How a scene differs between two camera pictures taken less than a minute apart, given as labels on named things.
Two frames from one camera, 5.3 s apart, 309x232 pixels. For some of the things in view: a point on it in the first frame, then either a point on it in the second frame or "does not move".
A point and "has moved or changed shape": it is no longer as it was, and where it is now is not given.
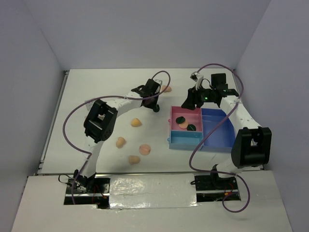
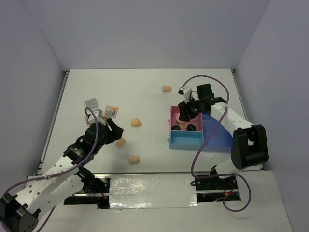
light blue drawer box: x=185 y=139 does not move
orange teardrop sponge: x=135 y=123 does not move
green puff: x=191 y=127 does not move
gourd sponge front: x=133 y=159 does not move
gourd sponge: x=168 y=88 does not move
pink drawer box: x=193 y=117 does not move
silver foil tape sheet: x=154 y=191 does not move
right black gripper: x=193 y=98 -> x=185 y=110
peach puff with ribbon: x=145 y=149 -> x=183 y=124
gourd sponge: x=120 y=142 does not move
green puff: x=180 y=120 has moved or changed shape
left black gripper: x=153 y=105 -> x=116 y=133
